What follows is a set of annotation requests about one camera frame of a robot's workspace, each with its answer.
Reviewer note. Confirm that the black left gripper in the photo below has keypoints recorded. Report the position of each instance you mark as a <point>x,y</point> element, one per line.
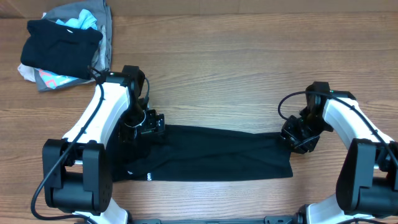
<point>155,123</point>

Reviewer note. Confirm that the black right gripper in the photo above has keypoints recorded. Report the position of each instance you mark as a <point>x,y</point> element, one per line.
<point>287,133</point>

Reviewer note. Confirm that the black t-shirt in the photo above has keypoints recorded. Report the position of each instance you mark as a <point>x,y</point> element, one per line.
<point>195,154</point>

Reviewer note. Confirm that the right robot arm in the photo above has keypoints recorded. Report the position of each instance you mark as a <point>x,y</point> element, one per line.
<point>366,189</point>

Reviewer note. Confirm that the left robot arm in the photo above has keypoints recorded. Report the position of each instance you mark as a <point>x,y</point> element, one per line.
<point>77,172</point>

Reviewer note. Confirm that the folded grey shirt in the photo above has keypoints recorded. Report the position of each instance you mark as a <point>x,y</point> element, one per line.
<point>100,52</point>

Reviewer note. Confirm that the blue garment with red print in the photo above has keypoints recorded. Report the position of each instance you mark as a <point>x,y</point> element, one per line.
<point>52,80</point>

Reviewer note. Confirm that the folded black shirt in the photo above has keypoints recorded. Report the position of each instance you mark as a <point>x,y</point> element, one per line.
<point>56,48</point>

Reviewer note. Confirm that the light blue garment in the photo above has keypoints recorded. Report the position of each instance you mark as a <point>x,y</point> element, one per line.
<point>84,21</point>

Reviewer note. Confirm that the white folded garment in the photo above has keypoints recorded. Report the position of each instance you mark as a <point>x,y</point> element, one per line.
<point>28,73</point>

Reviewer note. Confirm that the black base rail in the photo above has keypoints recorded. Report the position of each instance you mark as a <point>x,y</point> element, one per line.
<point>211,221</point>

